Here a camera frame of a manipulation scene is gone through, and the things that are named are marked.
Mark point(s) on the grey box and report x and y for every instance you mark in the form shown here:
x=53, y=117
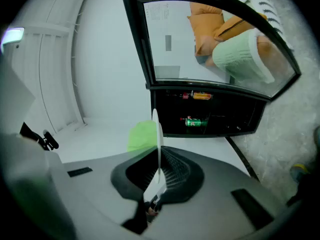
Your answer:
x=167, y=72

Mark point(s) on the white round plate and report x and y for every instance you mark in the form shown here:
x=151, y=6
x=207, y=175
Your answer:
x=157, y=134

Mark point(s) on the green cabbage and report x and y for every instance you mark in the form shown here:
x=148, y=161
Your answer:
x=140, y=136

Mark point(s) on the grey wall plate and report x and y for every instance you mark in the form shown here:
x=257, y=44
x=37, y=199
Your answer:
x=168, y=42

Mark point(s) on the black white striped fabric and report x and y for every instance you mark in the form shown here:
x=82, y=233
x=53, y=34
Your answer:
x=265, y=6

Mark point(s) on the person's left shoe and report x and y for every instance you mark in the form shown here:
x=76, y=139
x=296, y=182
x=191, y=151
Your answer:
x=298, y=171

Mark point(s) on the white printed notice sheet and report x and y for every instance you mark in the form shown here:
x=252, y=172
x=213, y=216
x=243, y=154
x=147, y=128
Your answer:
x=157, y=11

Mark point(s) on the dark bottle with red label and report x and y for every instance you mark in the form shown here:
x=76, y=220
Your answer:
x=186, y=95

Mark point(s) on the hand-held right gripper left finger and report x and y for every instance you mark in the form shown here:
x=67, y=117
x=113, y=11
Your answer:
x=100, y=184

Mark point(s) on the orange snack packet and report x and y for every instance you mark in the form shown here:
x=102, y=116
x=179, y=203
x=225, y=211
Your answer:
x=202, y=95

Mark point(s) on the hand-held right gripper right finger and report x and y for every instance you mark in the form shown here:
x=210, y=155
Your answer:
x=212, y=196

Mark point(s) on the person's black trousers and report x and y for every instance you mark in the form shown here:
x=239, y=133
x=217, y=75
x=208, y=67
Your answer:
x=307, y=191

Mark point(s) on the green drink can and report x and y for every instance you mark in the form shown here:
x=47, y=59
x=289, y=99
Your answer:
x=197, y=122

